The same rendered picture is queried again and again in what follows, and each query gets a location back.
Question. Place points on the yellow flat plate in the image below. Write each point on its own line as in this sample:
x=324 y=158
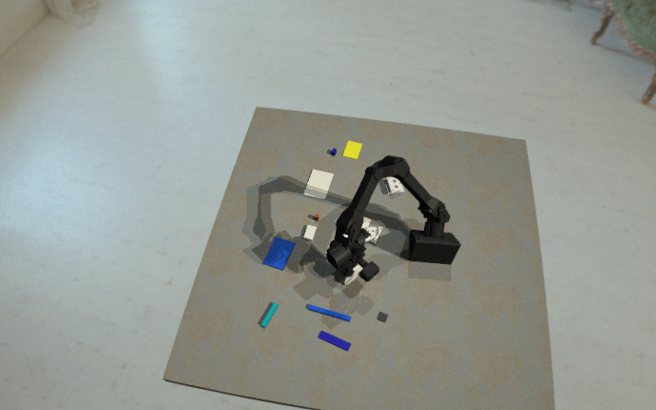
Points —
x=352 y=149

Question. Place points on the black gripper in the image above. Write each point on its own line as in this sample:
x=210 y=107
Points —
x=369 y=269

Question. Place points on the teal flat bar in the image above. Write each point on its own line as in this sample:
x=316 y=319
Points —
x=269 y=315

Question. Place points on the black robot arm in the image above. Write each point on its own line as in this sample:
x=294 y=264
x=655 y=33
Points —
x=351 y=219

